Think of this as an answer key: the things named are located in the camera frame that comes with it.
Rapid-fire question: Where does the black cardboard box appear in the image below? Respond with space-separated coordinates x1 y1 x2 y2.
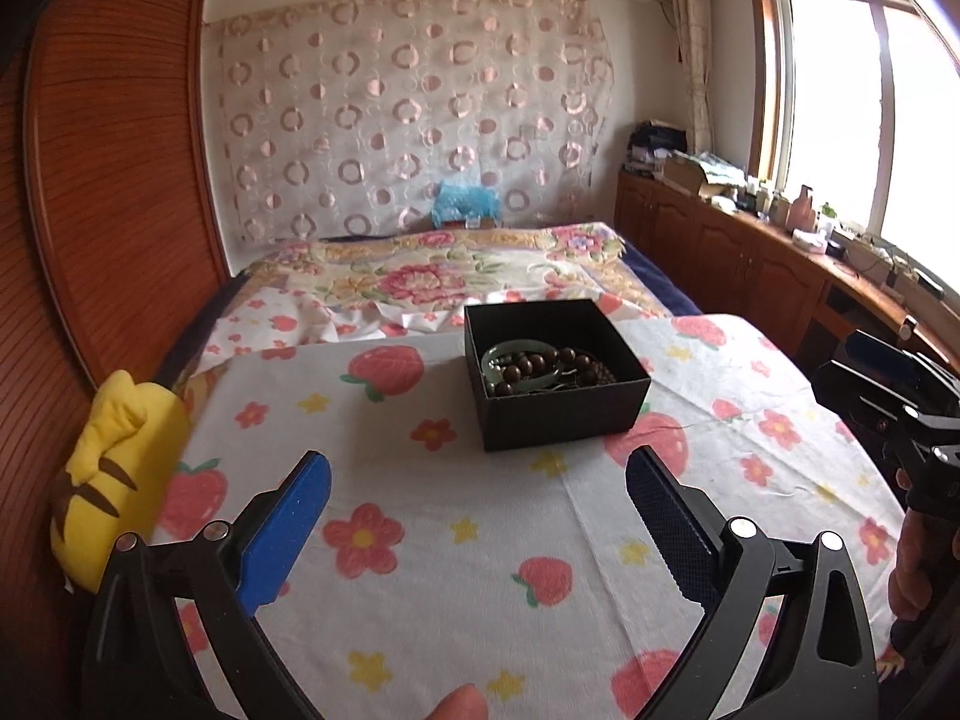
463 298 652 453

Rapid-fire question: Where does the yellow plush toy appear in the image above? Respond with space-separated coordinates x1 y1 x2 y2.
49 369 190 595

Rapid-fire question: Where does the pile of books and papers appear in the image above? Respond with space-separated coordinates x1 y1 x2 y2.
626 120 740 200

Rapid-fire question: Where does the pink bottle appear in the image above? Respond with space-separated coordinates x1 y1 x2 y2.
789 184 818 232

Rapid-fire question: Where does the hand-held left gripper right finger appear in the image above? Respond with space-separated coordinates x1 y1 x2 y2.
625 446 880 720

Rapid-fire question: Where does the circle patterned sheer curtain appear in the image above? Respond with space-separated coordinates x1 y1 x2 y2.
206 0 616 245

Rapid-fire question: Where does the brown wooden bead bracelet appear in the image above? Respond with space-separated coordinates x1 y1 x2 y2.
487 347 620 398

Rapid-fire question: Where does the person's left hand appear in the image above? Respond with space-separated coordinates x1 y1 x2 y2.
427 684 490 720

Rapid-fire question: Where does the pale window curtain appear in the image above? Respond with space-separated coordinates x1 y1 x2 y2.
664 0 713 158

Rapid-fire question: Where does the wooden cabinet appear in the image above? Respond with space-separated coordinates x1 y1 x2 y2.
615 169 960 376

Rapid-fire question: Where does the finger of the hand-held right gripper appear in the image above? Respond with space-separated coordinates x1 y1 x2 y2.
811 360 960 466
844 328 960 400

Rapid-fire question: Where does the wooden headboard panel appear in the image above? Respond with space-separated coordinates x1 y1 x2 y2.
22 0 233 406

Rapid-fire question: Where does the person's right hand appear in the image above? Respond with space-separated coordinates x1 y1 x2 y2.
887 465 950 623

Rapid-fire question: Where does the floral blanket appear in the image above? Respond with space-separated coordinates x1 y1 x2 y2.
240 221 676 332

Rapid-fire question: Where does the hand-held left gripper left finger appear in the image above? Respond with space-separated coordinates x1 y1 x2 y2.
81 450 332 720

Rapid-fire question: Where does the row of small bottles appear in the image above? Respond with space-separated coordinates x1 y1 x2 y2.
739 176 792 222

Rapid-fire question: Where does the strawberry flower printed cloth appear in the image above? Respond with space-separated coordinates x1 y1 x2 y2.
150 292 908 720

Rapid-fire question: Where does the pale green jade bangle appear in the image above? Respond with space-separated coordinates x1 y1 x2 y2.
480 341 562 395

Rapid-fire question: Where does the window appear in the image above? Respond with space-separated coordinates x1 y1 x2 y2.
746 0 960 256

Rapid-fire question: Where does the dark blue bed sheet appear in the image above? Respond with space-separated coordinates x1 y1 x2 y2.
622 240 702 316

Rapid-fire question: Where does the blue frilly bag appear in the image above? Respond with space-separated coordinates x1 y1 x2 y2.
433 181 502 230

